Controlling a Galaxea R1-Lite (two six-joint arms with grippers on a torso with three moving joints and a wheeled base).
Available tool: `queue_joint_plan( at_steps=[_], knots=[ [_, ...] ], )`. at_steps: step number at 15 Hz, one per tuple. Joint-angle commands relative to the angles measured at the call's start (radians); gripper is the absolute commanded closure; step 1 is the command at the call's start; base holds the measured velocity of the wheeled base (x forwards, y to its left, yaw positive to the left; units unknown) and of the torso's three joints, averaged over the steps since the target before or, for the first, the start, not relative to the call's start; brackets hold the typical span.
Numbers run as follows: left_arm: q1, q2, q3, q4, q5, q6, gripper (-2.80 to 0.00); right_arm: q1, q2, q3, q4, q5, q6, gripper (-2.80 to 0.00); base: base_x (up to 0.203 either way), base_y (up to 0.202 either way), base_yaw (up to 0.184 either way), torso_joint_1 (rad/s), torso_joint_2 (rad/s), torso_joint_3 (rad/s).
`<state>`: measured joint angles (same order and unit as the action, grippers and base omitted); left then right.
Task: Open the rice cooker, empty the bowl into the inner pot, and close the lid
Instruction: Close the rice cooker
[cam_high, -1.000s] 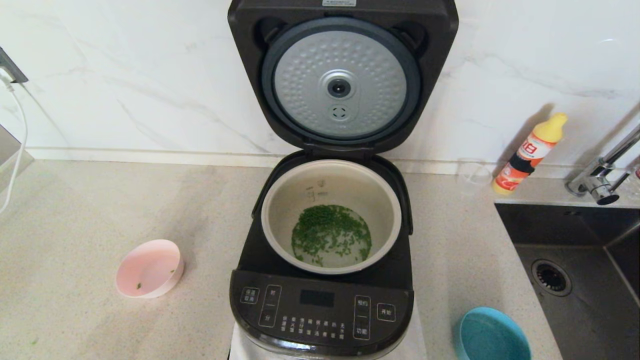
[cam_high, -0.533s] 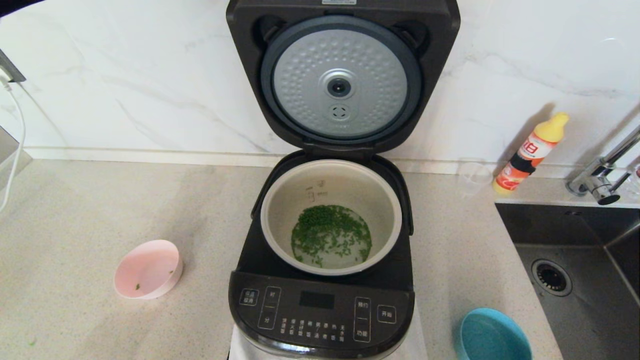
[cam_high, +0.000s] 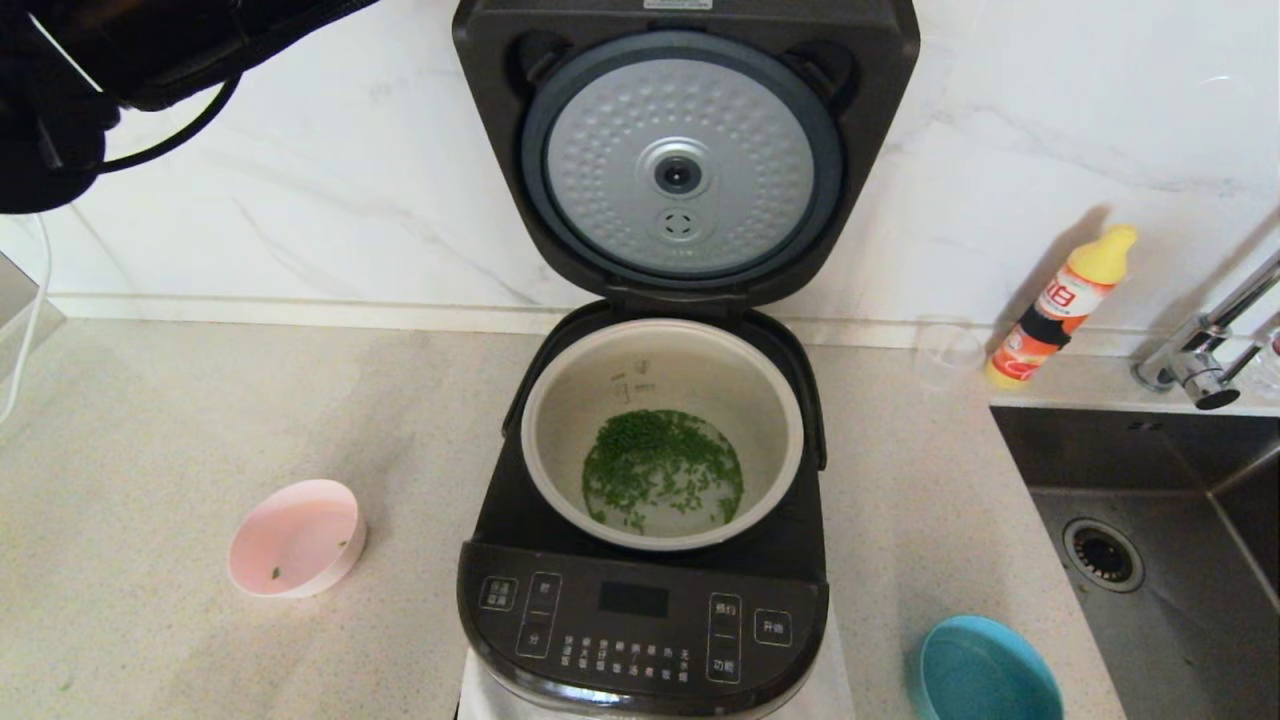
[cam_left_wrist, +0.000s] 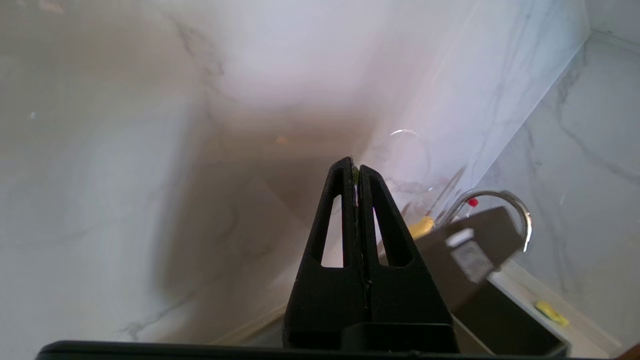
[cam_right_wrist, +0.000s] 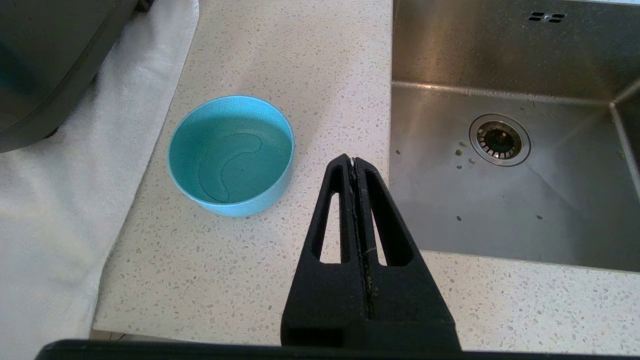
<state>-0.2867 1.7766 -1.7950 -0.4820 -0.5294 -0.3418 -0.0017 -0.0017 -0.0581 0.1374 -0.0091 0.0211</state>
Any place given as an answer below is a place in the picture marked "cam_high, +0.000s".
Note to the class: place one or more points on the green pellets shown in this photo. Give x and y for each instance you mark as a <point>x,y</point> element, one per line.
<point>650,460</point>

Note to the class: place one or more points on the pink bowl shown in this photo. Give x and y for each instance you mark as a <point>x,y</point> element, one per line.
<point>300,540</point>

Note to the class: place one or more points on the light blue bowl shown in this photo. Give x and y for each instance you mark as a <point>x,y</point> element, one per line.
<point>985,670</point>

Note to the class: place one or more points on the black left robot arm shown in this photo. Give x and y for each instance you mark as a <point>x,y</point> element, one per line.
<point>60,60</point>

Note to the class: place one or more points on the beige inner pot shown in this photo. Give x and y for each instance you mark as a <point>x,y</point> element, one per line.
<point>750,390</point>

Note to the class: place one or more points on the black rice cooker body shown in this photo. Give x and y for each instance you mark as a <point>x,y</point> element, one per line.
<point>640,610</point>

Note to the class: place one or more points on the clear plastic cup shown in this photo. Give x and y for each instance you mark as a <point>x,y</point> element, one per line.
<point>950,360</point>

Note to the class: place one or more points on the orange bottle with yellow cap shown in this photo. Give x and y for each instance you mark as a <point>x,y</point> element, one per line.
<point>1050,310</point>

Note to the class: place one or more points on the round sink drain strainer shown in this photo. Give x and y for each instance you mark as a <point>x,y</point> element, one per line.
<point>1103,556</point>

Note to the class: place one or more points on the chrome faucet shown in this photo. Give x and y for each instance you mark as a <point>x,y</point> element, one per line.
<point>1195,370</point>

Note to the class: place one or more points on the stainless steel sink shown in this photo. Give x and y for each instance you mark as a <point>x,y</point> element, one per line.
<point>1180,650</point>

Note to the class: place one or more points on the grey metal container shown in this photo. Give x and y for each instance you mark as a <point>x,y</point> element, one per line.
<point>15,300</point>

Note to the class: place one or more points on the clear glass jar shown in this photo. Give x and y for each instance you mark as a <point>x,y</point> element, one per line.
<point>1272,365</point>

